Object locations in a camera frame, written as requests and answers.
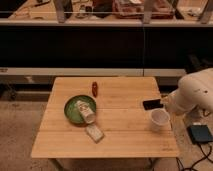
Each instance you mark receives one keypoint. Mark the long shelf bench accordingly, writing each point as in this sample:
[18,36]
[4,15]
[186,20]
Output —
[45,37]

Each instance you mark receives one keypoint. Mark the green plate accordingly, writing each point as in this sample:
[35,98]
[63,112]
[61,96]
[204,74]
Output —
[71,111]

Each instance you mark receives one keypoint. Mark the red chili pepper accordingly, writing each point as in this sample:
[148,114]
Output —
[95,89]

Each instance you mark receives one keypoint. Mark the white cup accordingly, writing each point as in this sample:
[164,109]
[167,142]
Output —
[159,120]

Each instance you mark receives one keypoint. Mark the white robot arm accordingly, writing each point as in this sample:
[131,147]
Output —
[194,89]

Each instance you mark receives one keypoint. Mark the wooden table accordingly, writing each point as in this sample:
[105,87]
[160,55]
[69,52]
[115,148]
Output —
[120,116]

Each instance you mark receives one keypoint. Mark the black smartphone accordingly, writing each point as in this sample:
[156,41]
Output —
[152,104]

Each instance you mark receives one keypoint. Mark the dark blue box device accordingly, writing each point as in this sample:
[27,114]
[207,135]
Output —
[199,134]

